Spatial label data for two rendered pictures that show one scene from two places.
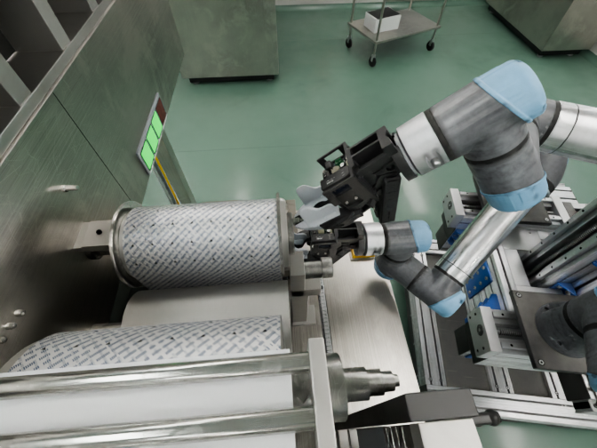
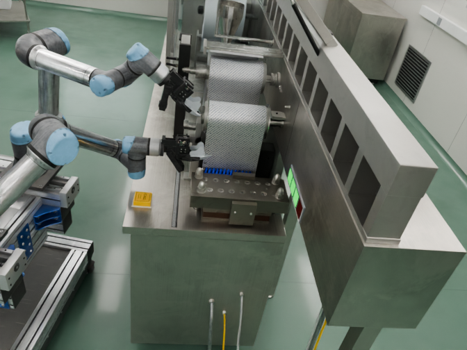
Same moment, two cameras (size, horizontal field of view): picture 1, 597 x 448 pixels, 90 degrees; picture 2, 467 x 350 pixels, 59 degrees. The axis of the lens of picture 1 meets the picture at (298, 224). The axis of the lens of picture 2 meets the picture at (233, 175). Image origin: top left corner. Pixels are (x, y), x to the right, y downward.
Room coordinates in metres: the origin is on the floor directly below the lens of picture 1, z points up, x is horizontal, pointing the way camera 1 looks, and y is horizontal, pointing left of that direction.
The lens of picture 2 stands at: (1.82, 0.06, 2.06)
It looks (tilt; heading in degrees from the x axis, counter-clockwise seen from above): 35 degrees down; 175
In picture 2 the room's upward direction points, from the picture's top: 10 degrees clockwise
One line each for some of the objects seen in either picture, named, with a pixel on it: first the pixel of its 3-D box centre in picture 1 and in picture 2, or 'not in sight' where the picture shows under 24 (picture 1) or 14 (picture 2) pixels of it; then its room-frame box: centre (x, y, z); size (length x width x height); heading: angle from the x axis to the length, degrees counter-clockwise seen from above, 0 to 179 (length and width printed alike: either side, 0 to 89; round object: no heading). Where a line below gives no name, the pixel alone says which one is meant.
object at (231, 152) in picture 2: not in sight; (231, 153); (0.34, 0.16, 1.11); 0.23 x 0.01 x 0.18; 95
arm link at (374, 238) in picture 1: (369, 240); (156, 146); (0.36, -0.16, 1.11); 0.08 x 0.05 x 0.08; 5
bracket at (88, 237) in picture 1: (97, 235); (278, 114); (0.26, 0.32, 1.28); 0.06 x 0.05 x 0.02; 95
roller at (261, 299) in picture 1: (215, 321); not in sight; (0.16, 0.14, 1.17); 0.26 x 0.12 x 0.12; 95
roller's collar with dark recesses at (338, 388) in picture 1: (313, 388); (202, 71); (0.04, -0.02, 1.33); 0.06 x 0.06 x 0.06; 5
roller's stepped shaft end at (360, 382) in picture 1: (370, 382); (189, 70); (0.04, -0.08, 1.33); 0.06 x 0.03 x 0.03; 95
